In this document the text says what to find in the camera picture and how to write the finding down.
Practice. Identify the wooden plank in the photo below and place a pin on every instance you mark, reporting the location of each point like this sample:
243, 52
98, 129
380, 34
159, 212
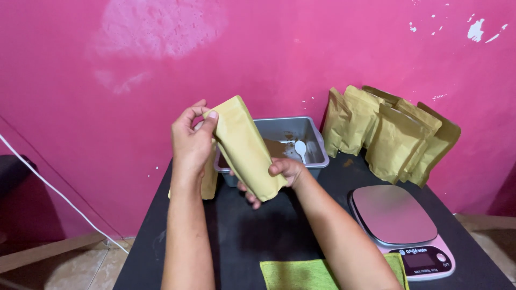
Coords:
48, 250

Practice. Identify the green microfibre cloth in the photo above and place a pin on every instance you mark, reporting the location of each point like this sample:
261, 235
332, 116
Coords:
294, 276

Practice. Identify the grey plastic tub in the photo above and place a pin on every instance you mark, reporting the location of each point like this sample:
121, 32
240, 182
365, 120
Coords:
312, 159

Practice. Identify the person's right hand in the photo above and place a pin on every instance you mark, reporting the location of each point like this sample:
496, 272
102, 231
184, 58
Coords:
293, 171

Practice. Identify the person's left hand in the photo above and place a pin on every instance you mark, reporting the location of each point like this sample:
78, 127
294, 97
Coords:
189, 145

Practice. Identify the white plastic spoon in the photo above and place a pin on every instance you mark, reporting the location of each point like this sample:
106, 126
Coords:
300, 148

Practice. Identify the stack of flat kraft bags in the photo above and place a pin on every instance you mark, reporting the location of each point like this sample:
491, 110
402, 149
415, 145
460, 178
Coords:
209, 181

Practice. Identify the pink digital kitchen scale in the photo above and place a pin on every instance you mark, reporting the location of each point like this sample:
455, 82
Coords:
393, 215

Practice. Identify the kraft paper pouch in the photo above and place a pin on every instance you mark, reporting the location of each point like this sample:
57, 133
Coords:
246, 149

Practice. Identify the brown powder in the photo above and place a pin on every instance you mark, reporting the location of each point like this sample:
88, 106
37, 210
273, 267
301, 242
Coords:
278, 147

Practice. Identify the black seat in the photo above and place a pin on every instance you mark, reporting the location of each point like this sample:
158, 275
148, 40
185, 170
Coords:
14, 173

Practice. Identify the row of filled kraft packets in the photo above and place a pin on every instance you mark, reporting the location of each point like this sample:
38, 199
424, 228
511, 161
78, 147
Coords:
393, 141

